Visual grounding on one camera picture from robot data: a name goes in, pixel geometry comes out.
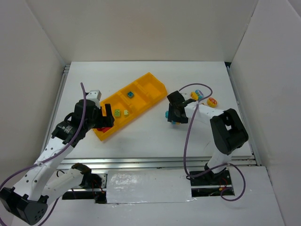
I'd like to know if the white foam panel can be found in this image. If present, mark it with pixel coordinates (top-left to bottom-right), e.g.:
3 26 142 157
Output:
106 169 192 204

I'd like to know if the cyan lego brick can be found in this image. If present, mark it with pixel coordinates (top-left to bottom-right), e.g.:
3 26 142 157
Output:
127 91 134 98

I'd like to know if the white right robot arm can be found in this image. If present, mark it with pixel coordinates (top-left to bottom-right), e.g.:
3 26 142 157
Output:
167 91 249 178

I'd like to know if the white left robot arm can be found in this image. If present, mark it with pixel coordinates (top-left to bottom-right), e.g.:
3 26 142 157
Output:
0 99 114 226

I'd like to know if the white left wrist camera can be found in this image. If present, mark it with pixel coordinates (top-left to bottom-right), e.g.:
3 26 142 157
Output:
86 90 102 106

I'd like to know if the cyan lego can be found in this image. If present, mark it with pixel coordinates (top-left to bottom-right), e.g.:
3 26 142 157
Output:
165 111 169 120

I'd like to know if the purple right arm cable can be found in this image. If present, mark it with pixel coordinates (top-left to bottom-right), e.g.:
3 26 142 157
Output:
178 82 246 202

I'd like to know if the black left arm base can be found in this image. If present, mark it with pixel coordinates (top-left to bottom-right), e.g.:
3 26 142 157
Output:
62 163 108 204

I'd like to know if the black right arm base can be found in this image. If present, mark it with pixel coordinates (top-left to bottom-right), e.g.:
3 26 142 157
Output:
186 168 234 197

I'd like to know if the yellow four-compartment bin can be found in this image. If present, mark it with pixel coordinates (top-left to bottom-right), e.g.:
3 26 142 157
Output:
93 73 167 141

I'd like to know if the red rounded lego piece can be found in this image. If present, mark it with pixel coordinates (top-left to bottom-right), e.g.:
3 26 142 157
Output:
97 127 111 133

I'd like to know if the blue patterned oval lego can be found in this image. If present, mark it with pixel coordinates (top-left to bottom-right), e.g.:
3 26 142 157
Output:
195 89 204 99

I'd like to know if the green lego plate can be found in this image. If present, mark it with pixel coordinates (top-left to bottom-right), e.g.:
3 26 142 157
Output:
114 109 121 117

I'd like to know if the yellow orange oval lego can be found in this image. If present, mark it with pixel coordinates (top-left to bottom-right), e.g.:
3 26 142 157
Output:
206 97 218 108

